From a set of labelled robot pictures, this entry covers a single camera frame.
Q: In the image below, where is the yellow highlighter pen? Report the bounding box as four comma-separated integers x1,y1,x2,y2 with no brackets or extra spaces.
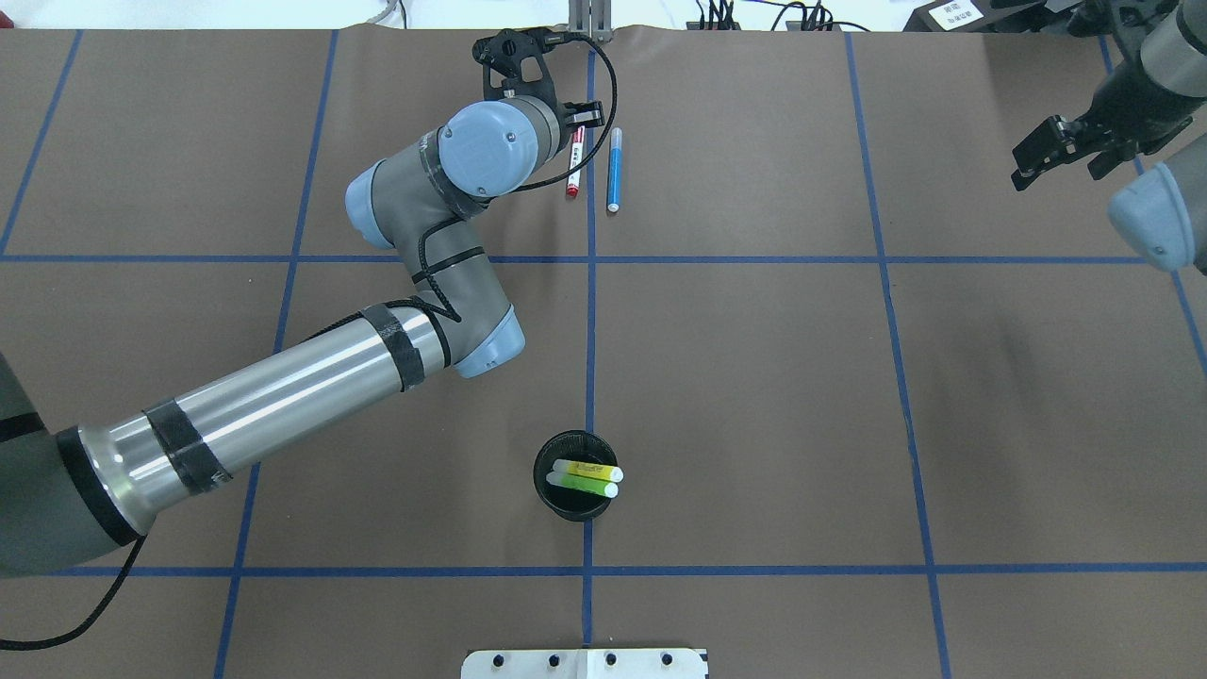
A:
553,460,624,482

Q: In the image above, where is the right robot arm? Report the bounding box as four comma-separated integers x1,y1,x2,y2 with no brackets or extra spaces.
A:
1010,1,1206,273

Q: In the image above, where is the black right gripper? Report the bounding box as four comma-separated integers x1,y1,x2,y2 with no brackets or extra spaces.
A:
1010,62,1194,191

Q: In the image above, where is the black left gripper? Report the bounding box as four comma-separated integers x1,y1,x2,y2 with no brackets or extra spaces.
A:
532,83,606,128

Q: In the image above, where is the blue marker pen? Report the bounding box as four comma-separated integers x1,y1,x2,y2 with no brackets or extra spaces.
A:
606,128,622,213

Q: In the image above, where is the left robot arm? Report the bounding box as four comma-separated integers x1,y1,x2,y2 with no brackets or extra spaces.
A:
1,92,617,576

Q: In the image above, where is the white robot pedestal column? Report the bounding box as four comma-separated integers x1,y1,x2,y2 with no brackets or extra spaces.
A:
460,646,710,678

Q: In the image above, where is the black mesh pen cup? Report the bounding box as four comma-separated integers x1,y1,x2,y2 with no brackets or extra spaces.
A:
532,431,622,522

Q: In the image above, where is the green highlighter pen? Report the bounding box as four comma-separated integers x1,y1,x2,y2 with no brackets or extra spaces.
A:
546,472,620,499

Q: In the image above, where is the red capped white marker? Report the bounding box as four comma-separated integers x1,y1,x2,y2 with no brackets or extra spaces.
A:
565,125,587,199

